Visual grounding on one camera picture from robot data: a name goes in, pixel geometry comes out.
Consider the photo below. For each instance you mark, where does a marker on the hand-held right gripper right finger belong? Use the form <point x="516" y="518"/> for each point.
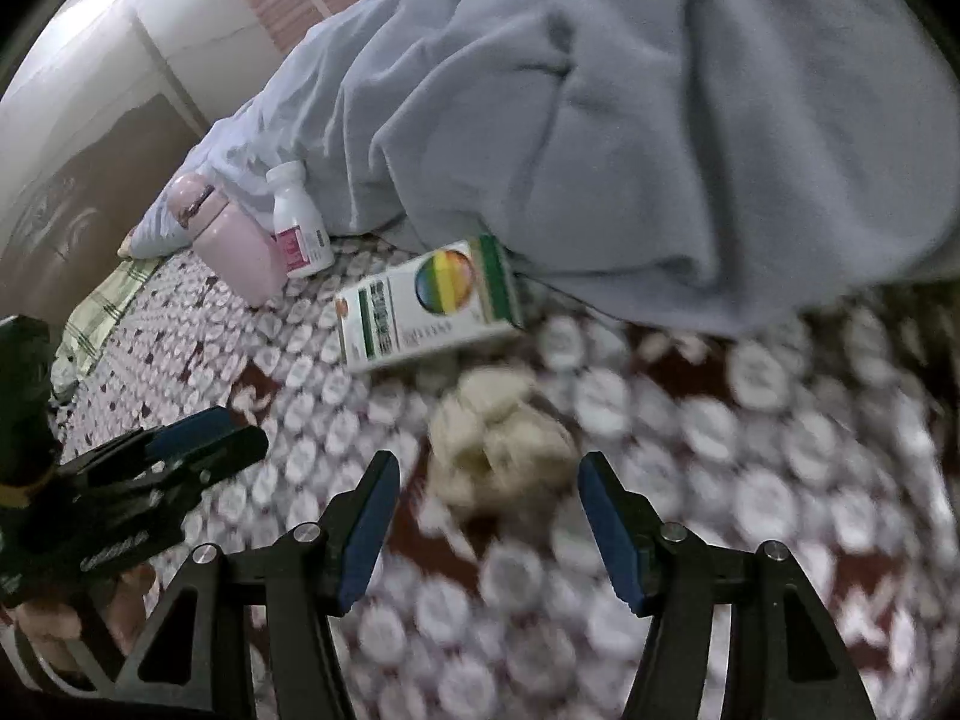
<point x="615" y="540"/>

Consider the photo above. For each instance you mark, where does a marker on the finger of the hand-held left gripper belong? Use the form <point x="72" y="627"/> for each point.
<point x="195" y="424"/>
<point x="225" y="454"/>

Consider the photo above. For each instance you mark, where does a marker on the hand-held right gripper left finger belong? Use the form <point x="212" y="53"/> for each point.
<point x="367" y="532"/>

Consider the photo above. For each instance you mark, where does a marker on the cream tissue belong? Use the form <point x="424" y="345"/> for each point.
<point x="495" y="442"/>

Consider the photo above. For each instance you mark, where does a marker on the person's left hand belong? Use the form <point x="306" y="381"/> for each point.
<point x="52" y="619"/>

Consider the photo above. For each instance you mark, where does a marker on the green plaid sheet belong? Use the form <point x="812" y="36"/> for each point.
<point x="97" y="315"/>

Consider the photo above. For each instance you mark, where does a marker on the pink thermos bottle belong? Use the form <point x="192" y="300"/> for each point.
<point x="240" y="255"/>

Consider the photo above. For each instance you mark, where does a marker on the printed fleece blanket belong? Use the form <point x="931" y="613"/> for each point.
<point x="750" y="427"/>

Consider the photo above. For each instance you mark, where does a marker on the green and white carton box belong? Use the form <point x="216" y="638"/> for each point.
<point x="420" y="315"/>

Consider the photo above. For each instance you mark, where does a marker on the white pill bottle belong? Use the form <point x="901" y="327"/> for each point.
<point x="296" y="217"/>

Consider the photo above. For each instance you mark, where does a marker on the wooden bed headboard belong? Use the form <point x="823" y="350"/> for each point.
<point x="75" y="127"/>

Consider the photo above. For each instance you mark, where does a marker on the grey-blue duvet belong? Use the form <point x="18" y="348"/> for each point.
<point x="637" y="127"/>

